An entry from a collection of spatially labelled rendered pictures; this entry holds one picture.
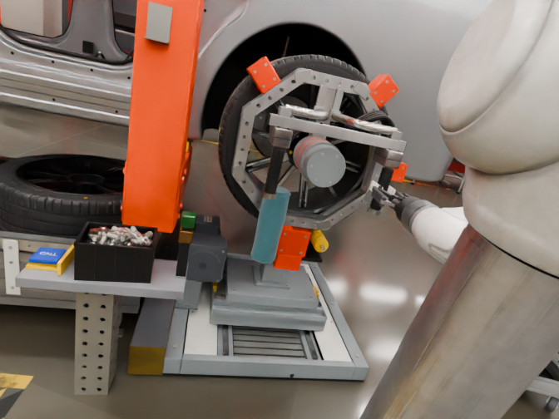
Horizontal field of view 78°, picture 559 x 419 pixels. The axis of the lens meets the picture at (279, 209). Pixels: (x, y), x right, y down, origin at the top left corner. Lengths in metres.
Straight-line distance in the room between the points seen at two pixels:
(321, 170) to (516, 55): 0.90
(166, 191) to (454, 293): 0.98
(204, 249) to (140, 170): 0.44
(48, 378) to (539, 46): 1.47
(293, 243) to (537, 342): 1.07
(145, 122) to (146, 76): 0.13
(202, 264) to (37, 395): 0.65
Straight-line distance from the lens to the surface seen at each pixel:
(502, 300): 0.30
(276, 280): 1.59
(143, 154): 1.14
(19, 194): 1.56
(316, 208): 1.40
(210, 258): 1.43
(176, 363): 1.41
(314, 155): 1.07
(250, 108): 1.16
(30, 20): 5.97
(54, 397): 1.43
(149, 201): 1.19
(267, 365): 1.44
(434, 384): 0.36
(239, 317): 1.52
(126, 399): 1.40
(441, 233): 0.79
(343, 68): 1.31
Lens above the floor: 1.07
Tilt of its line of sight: 20 degrees down
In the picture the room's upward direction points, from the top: 13 degrees clockwise
